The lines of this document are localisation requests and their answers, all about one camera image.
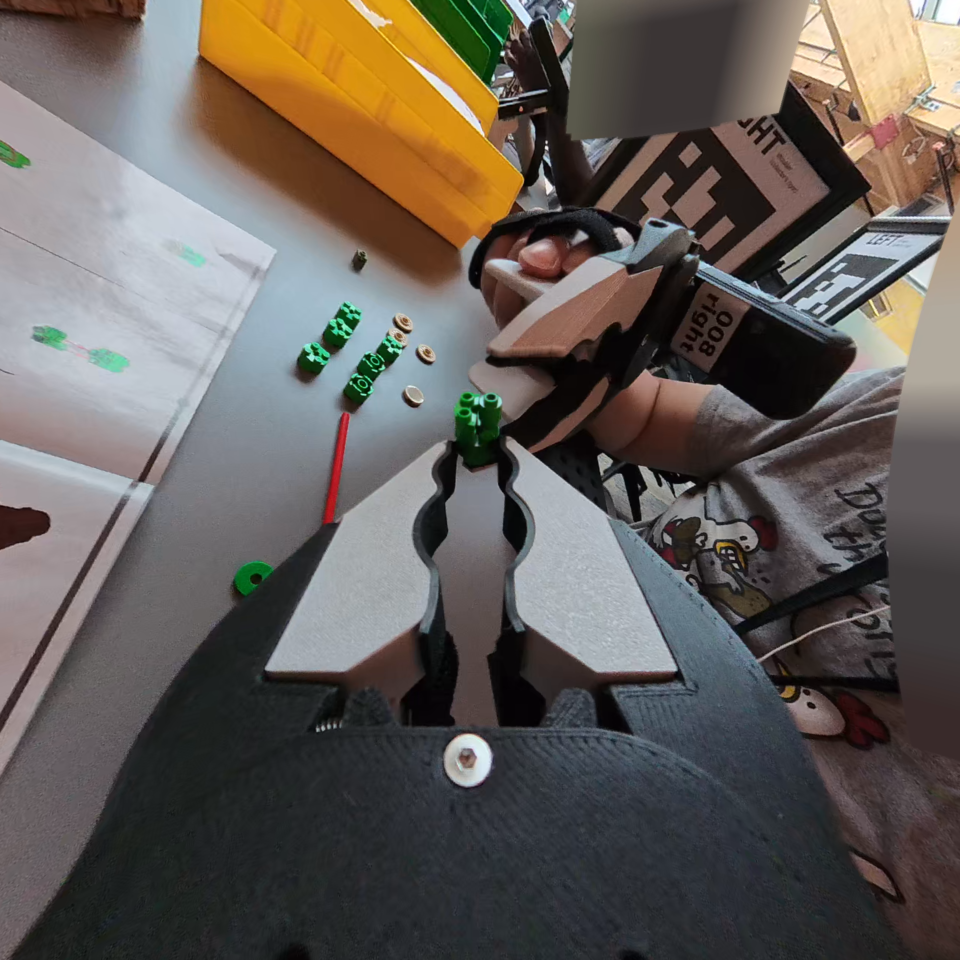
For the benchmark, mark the person's right forearm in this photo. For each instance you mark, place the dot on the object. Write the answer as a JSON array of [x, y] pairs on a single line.
[[645, 427]]

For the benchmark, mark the black toy set box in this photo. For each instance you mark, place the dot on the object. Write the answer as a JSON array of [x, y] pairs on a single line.
[[75, 6]]

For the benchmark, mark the cluster of green round bricks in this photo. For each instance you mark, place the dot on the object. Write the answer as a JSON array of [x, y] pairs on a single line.
[[337, 331]]

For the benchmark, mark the person's right hand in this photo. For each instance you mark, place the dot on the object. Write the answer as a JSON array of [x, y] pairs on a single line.
[[540, 255]]

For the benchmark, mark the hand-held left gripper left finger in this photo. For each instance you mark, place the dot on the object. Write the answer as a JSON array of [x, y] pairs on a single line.
[[360, 600]]

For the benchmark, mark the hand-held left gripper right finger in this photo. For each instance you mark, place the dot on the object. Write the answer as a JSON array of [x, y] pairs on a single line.
[[585, 600]]

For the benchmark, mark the black framed marker sign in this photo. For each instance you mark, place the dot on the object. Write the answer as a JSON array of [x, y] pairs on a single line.
[[847, 277], [705, 187]]

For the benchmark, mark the yellow plastic bin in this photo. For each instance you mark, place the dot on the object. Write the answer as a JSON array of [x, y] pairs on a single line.
[[337, 97]]

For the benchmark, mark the green plastic bin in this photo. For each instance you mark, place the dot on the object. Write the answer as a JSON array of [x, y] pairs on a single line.
[[465, 30]]

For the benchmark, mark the red toy rod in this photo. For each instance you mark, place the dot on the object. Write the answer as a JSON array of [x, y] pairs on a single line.
[[336, 469]]

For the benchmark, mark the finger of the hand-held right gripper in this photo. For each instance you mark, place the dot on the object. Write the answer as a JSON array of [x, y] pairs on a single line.
[[517, 379], [577, 315]]

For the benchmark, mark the building instruction booklet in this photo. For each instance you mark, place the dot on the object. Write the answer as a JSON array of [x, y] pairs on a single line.
[[112, 247]]

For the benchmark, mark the grey printed t-shirt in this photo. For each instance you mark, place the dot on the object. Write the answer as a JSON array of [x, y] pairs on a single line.
[[787, 487]]

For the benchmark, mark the green toy brick stack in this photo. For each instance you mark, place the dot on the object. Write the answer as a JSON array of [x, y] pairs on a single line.
[[476, 439]]

